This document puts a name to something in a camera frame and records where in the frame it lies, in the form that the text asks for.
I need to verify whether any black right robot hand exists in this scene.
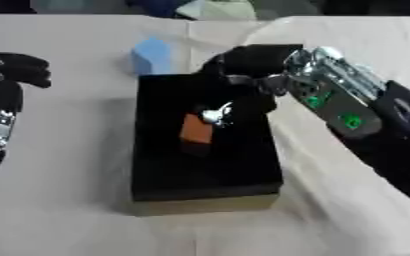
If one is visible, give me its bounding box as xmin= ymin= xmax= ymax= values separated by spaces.
xmin=191 ymin=43 xmax=305 ymax=129

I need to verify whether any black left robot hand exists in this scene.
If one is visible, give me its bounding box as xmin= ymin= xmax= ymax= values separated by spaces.
xmin=0 ymin=51 xmax=55 ymax=114

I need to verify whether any orange rectangular block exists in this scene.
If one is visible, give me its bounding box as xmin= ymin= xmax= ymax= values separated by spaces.
xmin=178 ymin=112 xmax=216 ymax=145

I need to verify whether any cardboard box with black inside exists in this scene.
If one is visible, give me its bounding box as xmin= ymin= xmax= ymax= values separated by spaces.
xmin=126 ymin=73 xmax=286 ymax=217

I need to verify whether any light blue block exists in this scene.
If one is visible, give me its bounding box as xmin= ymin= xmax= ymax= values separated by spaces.
xmin=129 ymin=36 xmax=174 ymax=76

